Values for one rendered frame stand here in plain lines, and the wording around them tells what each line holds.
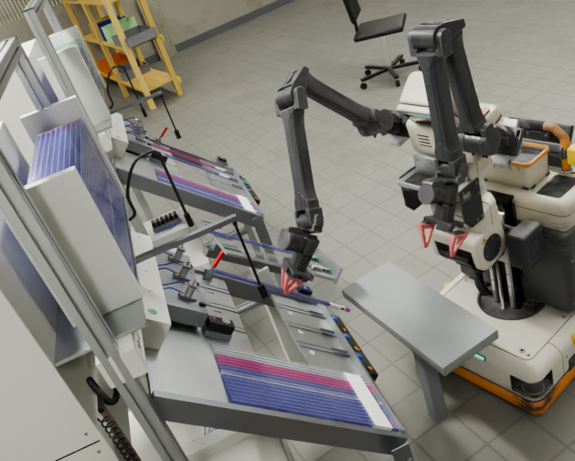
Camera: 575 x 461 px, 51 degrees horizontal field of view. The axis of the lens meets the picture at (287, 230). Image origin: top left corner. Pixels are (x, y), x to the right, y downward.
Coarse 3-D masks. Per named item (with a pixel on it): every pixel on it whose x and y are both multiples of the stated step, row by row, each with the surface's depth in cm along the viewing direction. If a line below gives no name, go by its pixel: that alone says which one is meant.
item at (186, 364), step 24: (216, 288) 193; (216, 312) 178; (168, 336) 155; (192, 336) 160; (240, 336) 172; (168, 360) 145; (192, 360) 150; (168, 384) 137; (192, 384) 141; (216, 384) 145
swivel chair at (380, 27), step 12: (348, 0) 548; (348, 12) 548; (360, 24) 590; (372, 24) 578; (384, 24) 566; (396, 24) 554; (360, 36) 557; (372, 36) 554; (384, 36) 573; (384, 48) 579; (396, 60) 599; (360, 84) 588; (396, 84) 568
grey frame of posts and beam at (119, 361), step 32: (32, 96) 161; (0, 160) 95; (0, 192) 97; (32, 224) 101; (32, 256) 103; (64, 256) 108; (64, 288) 108; (96, 320) 112; (96, 352) 115; (128, 352) 117; (128, 384) 121; (160, 416) 130; (160, 448) 130
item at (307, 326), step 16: (288, 304) 208; (304, 304) 214; (288, 320) 196; (304, 320) 202; (320, 320) 207; (304, 336) 191; (320, 336) 196; (336, 336) 200; (304, 352) 181; (320, 352) 185; (336, 352) 189; (336, 368) 181; (352, 368) 185
